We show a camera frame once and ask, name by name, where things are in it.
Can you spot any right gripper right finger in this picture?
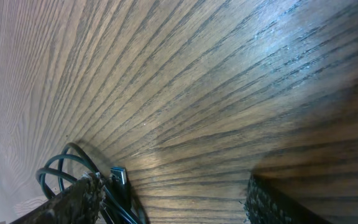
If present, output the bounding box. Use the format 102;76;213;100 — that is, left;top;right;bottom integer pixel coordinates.
244;174;331;224

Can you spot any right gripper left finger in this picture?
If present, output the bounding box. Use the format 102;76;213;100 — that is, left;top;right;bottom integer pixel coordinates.
12;174;103;224

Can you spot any black USB cable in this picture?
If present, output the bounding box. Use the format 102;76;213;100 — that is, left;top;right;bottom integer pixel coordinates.
35;142;147;224

